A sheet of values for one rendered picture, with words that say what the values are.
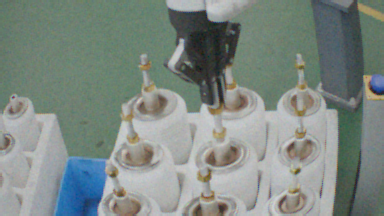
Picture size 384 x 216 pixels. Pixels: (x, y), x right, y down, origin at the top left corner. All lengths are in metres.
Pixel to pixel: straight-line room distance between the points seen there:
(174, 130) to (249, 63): 0.57
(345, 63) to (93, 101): 0.63
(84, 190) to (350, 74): 0.65
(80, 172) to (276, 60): 0.60
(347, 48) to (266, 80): 0.31
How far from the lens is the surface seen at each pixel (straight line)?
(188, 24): 0.82
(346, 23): 1.34
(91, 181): 1.27
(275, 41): 1.70
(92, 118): 1.54
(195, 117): 1.17
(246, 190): 0.98
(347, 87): 1.43
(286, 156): 0.95
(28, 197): 1.09
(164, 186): 0.99
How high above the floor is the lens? 0.88
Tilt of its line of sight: 36 degrees down
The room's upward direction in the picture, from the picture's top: 10 degrees counter-clockwise
